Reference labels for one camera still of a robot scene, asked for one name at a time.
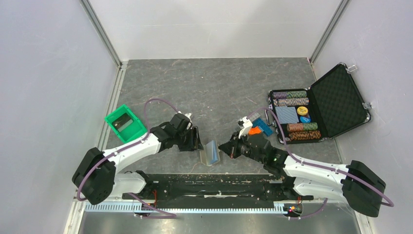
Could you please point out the orange curved block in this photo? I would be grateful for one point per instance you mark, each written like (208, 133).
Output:
(255, 130)

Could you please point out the yellow dealer button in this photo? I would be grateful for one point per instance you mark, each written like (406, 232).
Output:
(302, 111)

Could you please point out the grey card holder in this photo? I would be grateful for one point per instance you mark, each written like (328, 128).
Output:
(210, 155)

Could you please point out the blue playing card deck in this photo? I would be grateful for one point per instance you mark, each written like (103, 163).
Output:
(287, 115)

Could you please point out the grey toy brick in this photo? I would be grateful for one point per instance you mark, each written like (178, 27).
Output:
(254, 116)

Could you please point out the blue toy brick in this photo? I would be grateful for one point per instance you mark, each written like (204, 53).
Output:
(263, 126)

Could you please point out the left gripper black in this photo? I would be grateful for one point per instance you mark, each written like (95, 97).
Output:
(195, 143)

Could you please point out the bottom poker chip row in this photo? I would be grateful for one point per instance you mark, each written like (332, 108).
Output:
(305, 135)

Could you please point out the top poker chip row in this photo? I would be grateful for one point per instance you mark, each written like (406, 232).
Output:
(289, 94)

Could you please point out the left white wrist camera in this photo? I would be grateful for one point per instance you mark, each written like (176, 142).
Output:
(187, 119)

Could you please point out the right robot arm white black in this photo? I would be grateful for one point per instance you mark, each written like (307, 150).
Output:
(354, 184)

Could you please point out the green plastic bin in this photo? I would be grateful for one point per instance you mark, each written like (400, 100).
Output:
(133, 131)

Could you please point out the poker chip row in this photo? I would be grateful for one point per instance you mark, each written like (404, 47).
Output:
(289, 94)
(298, 127)
(305, 135)
(292, 101)

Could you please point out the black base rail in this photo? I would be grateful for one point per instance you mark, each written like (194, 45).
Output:
(218, 191)

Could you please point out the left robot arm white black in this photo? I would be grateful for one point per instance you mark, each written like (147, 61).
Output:
(99, 176)

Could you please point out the black poker chip case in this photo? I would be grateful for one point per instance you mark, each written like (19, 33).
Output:
(335, 104)

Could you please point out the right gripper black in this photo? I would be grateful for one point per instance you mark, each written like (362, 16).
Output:
(231, 147)

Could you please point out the blue round chip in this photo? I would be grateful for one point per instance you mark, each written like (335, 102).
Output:
(304, 119)

